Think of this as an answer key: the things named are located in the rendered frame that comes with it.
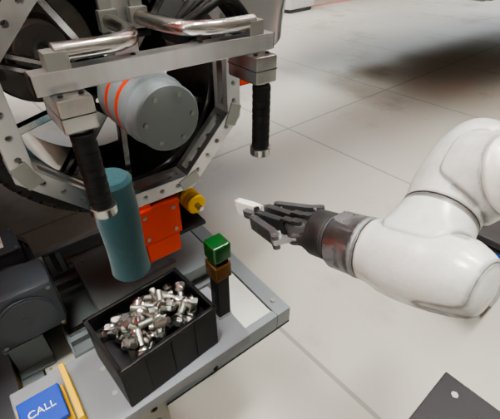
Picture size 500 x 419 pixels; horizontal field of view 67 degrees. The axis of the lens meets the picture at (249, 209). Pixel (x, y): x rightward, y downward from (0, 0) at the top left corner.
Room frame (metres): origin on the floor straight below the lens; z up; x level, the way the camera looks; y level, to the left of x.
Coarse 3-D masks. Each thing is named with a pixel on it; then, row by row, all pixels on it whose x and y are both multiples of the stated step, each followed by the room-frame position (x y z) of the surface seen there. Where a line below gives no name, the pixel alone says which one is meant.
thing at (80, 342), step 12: (60, 276) 0.92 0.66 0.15; (72, 276) 0.93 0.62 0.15; (204, 276) 0.93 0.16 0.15; (60, 288) 0.84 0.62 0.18; (72, 288) 0.85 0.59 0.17; (84, 288) 0.87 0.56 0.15; (72, 300) 0.82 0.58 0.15; (84, 300) 0.82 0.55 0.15; (72, 312) 0.77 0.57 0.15; (84, 312) 0.77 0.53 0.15; (96, 312) 0.77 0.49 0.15; (60, 324) 0.71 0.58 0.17; (72, 324) 0.73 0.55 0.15; (72, 336) 0.67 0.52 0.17; (84, 336) 0.67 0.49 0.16; (72, 348) 0.63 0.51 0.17; (84, 348) 0.64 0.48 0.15
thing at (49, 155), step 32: (160, 0) 0.94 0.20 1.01; (64, 32) 0.81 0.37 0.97; (0, 64) 0.73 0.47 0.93; (32, 64) 0.77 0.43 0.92; (96, 96) 0.87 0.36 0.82; (32, 128) 0.74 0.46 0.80; (96, 128) 0.82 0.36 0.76; (32, 160) 0.71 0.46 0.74; (64, 160) 0.84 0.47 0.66; (128, 160) 0.85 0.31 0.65; (160, 160) 0.90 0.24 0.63
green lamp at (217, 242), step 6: (216, 234) 0.56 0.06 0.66; (204, 240) 0.54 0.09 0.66; (210, 240) 0.54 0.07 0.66; (216, 240) 0.54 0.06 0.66; (222, 240) 0.54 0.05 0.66; (204, 246) 0.54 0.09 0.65; (210, 246) 0.52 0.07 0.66; (216, 246) 0.52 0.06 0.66; (222, 246) 0.52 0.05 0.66; (228, 246) 0.53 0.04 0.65; (210, 252) 0.52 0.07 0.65; (216, 252) 0.51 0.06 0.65; (222, 252) 0.52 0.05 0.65; (228, 252) 0.53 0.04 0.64; (210, 258) 0.52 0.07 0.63; (216, 258) 0.51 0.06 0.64; (222, 258) 0.52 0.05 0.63; (228, 258) 0.53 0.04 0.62
